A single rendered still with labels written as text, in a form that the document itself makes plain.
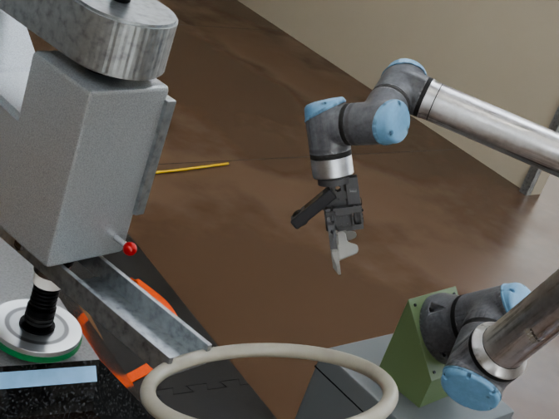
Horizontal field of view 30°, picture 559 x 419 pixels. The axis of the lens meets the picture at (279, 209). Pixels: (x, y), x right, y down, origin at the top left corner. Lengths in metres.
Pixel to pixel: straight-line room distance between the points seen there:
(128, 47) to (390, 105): 0.54
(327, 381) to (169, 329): 0.73
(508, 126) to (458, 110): 0.11
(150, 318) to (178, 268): 2.43
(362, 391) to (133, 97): 1.06
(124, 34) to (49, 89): 0.22
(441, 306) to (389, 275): 2.58
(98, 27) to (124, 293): 0.61
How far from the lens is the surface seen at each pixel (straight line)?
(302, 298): 4.82
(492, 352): 2.48
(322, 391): 2.89
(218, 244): 5.01
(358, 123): 2.16
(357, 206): 2.24
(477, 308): 2.66
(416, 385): 2.78
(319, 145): 2.21
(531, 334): 2.39
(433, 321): 2.74
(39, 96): 2.22
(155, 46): 2.10
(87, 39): 2.09
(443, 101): 2.24
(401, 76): 2.24
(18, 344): 2.46
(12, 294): 2.72
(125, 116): 2.18
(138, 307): 2.31
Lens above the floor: 2.32
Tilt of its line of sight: 25 degrees down
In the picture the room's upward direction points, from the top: 20 degrees clockwise
